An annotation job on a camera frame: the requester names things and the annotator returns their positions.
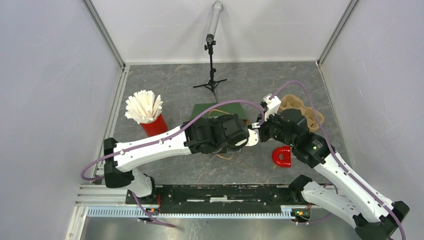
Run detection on black tripod with grey tube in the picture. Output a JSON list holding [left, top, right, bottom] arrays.
[[193, 0, 227, 103]]

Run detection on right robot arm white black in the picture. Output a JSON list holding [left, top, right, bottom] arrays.
[[257, 109, 410, 240]]

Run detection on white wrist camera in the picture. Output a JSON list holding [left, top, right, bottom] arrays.
[[260, 93, 281, 122], [235, 122, 260, 147]]

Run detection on red horseshoe shaped object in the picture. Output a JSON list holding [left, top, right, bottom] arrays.
[[271, 145, 292, 168]]

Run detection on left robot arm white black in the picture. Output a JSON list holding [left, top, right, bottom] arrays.
[[103, 114, 259, 204]]

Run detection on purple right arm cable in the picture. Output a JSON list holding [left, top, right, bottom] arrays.
[[269, 80, 407, 240]]

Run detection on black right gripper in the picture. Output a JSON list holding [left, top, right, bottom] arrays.
[[254, 108, 296, 147]]

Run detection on green brown paper bag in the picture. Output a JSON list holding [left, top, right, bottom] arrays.
[[190, 102, 249, 161]]

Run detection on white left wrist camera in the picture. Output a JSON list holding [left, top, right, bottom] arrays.
[[235, 122, 260, 147]]

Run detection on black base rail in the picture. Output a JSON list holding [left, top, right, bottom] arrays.
[[125, 184, 308, 214]]

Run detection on brown pulp cup carriers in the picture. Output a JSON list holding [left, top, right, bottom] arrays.
[[279, 94, 325, 132]]

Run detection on red cup holder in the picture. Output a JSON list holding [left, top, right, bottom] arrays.
[[140, 114, 168, 137]]

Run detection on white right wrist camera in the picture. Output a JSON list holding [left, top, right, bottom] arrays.
[[260, 93, 281, 122]]

